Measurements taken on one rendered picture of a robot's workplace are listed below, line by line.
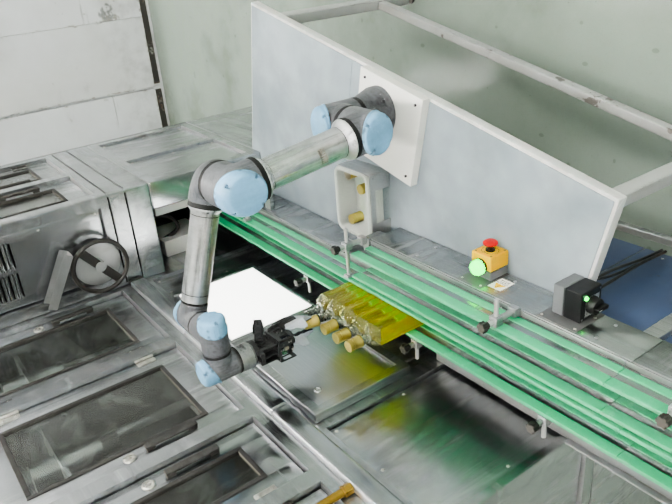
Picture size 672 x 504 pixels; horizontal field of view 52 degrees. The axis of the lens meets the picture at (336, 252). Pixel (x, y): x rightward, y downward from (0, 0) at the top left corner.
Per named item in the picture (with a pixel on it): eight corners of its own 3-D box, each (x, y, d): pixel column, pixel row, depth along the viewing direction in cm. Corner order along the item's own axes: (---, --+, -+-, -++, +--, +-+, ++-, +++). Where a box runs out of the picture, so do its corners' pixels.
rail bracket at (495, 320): (511, 310, 175) (474, 330, 168) (512, 285, 172) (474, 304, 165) (523, 316, 172) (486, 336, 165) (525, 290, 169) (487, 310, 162)
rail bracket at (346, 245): (363, 267, 223) (332, 280, 217) (360, 219, 216) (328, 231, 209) (369, 270, 221) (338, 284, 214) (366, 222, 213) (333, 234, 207)
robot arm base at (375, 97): (364, 79, 210) (337, 86, 205) (396, 93, 199) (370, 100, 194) (363, 126, 218) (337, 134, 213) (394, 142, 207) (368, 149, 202)
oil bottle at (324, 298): (368, 288, 225) (314, 311, 214) (367, 273, 223) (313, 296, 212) (379, 294, 221) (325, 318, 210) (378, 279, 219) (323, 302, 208)
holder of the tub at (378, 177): (360, 233, 243) (342, 240, 239) (355, 158, 231) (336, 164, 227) (392, 248, 230) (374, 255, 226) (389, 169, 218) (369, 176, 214)
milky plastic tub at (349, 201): (358, 219, 240) (337, 227, 236) (354, 158, 231) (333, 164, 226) (390, 234, 227) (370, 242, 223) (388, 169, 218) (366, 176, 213)
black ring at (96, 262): (130, 278, 266) (75, 297, 255) (118, 227, 257) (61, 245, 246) (135, 282, 262) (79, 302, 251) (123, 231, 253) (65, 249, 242)
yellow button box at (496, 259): (489, 264, 194) (471, 273, 191) (490, 240, 191) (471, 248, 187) (509, 272, 189) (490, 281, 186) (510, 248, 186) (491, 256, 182)
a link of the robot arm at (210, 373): (204, 367, 177) (209, 394, 181) (241, 351, 183) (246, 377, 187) (191, 355, 183) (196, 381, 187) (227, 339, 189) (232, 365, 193)
